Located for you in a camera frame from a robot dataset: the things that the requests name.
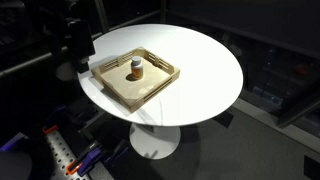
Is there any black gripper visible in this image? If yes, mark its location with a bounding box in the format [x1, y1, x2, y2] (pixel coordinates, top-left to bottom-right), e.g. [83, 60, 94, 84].
[67, 19, 96, 75]

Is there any white round bottle lid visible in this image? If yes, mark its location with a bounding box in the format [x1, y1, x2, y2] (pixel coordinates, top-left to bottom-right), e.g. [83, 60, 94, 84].
[131, 55, 143, 67]

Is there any orange label pill bottle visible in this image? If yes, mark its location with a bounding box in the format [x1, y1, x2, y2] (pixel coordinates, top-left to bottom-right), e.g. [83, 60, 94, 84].
[130, 62, 145, 81]

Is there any slatted wooden tray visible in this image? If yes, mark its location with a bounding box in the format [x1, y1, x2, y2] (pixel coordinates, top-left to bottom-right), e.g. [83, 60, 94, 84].
[91, 46, 181, 114]

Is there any small orange clamp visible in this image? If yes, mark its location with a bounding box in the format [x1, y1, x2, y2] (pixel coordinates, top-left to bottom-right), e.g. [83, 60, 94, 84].
[41, 124, 59, 135]

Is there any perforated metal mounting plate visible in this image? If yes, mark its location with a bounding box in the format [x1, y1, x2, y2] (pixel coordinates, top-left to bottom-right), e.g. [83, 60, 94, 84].
[44, 130, 91, 180]

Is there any purple clamp with orange trigger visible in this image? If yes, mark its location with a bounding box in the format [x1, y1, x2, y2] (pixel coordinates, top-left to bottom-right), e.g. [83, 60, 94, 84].
[65, 140, 108, 177]

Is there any white round table pedestal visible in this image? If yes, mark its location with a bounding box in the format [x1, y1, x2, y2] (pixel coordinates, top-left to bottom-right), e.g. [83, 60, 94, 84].
[128, 122, 182, 161]

